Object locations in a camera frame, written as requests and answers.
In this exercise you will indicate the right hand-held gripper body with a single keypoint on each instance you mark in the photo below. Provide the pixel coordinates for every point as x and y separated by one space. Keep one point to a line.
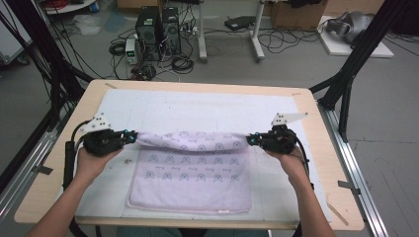
280 140

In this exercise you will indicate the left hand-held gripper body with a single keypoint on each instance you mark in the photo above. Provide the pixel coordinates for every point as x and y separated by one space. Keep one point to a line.
100 143

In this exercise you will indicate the lilac towel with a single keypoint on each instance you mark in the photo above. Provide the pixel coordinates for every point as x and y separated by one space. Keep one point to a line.
191 184

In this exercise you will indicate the person's left hand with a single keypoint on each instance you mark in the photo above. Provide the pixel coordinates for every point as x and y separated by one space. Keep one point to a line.
90 166

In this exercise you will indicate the person's right hand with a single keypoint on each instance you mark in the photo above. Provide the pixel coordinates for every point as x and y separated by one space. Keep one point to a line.
294 166

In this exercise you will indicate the white grid mat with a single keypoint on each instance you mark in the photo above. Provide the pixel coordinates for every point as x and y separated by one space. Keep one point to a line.
184 108

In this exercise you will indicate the black tape strip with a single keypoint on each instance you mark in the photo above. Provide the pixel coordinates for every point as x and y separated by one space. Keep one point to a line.
348 186
43 170

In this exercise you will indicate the white power supply unit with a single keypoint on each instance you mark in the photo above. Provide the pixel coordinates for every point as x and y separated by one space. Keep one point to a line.
131 51

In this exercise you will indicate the large black computer tower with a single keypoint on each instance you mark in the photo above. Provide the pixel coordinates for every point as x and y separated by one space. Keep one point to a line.
148 31

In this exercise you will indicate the white floor board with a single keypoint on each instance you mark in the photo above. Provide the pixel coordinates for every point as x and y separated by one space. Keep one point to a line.
339 49

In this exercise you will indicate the slim black computer tower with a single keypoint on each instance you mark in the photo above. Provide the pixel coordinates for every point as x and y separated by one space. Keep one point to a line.
171 31

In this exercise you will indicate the flat black device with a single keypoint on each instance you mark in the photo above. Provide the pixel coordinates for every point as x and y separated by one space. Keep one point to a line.
238 22

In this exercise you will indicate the clear plastic bag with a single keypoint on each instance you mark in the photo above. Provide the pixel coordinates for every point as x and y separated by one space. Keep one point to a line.
86 25

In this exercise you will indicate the large cardboard box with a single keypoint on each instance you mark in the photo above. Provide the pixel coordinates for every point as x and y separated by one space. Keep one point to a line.
296 18

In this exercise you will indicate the white case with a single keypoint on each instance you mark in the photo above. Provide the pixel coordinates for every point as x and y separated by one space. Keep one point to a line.
11 42

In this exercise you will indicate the grey rounded device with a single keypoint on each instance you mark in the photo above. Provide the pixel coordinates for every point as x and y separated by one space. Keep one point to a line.
354 23

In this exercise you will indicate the round white table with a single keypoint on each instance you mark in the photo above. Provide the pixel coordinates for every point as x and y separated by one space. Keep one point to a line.
69 8

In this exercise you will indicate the aluminium rail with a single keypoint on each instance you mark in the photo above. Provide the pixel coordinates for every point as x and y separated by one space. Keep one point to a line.
33 158
355 171

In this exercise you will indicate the black metal frame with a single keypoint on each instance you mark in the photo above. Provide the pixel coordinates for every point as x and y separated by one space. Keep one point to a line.
42 42
362 49

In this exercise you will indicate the white metal desk frame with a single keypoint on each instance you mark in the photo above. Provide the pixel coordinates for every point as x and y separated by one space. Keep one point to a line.
201 33

